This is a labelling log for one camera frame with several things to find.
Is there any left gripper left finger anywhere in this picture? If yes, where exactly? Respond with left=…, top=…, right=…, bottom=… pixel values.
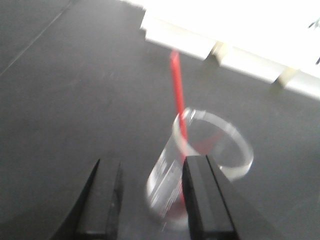
left=51, top=158, right=123, bottom=240

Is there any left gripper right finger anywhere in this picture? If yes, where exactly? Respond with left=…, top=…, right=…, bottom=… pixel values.
left=182, top=155, right=279, bottom=240

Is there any red plastic spoon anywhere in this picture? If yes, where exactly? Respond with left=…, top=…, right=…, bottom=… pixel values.
left=169, top=49, right=222, bottom=208

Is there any left glass beaker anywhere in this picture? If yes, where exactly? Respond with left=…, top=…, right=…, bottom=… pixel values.
left=145, top=107, right=254, bottom=230

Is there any right white plastic bin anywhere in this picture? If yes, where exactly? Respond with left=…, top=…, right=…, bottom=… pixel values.
left=273, top=67, right=320, bottom=101

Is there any white plastic bin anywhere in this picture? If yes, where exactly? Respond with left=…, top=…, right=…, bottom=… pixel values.
left=210, top=41, right=300, bottom=88
left=273, top=67, right=320, bottom=101
left=140, top=11, right=217, bottom=61

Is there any middle white plastic bin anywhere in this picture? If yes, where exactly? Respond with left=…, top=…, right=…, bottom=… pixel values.
left=210, top=41, right=300, bottom=88

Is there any left white plastic bin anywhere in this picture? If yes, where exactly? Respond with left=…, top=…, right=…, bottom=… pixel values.
left=140, top=11, right=217, bottom=61

